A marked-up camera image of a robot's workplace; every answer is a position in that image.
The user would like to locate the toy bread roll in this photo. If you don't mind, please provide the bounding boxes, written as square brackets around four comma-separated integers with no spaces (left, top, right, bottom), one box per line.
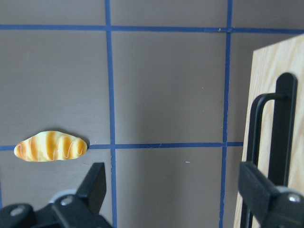
[14,131,87,162]

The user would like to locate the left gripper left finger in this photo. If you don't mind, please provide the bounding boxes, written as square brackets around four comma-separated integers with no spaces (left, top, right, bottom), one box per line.
[52,162,107,228]

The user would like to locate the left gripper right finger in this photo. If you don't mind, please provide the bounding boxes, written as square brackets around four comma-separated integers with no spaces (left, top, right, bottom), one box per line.
[238,161,304,228]

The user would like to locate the black drawer handle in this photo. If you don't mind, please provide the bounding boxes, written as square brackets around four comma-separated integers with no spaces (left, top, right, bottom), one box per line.
[240,73,297,228]

